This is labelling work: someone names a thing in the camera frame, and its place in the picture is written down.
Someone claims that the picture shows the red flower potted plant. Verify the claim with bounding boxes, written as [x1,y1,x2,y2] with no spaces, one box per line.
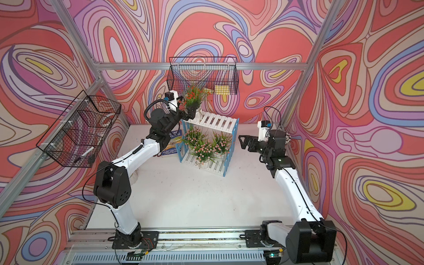
[180,85,209,122]

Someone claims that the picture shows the pink flower potted plant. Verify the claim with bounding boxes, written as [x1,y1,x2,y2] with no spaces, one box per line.
[213,132,232,157]
[192,140,216,169]
[182,125,206,149]

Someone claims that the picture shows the blue white wooden rack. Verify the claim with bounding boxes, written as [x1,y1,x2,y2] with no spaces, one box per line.
[176,112,239,177]

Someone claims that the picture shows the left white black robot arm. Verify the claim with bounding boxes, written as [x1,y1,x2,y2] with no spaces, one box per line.
[93,99,197,250]

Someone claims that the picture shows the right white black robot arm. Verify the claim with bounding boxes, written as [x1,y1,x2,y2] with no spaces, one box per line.
[239,116,338,264]

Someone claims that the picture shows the pencil holder cup with pencils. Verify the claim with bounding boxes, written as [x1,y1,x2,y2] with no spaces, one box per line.
[285,133,292,145]

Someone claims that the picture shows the yellow sponge in basket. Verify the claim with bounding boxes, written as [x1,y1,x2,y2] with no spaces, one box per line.
[214,85,231,96]

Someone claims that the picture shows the blue treehouse book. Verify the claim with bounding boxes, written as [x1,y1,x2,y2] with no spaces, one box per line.
[161,130,182,156]

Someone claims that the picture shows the white marker in basket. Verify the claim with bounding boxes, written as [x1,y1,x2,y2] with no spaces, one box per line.
[74,146,94,163]

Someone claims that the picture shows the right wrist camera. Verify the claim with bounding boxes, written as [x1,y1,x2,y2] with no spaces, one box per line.
[257,120,273,141]

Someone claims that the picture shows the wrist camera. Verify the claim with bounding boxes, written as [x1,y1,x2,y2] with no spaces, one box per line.
[257,120,273,141]
[164,90,178,113]

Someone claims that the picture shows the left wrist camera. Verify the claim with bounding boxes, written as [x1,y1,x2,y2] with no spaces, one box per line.
[164,90,178,113]

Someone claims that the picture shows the black wire basket back wall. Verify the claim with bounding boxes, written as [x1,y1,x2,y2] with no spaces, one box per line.
[167,55,239,95]

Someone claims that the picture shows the black wire basket wall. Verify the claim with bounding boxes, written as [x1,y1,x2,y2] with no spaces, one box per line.
[36,91,121,168]
[167,55,239,95]

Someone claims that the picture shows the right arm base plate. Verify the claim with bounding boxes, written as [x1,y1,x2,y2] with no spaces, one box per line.
[240,229,285,249]

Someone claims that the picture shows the black wire basket left wall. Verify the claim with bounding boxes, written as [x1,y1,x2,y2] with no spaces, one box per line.
[36,91,121,168]

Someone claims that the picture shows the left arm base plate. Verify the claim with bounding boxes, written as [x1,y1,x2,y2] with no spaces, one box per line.
[112,230,159,250]

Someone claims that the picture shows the aluminium front rail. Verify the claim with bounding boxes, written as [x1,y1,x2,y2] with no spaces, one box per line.
[56,226,292,265]

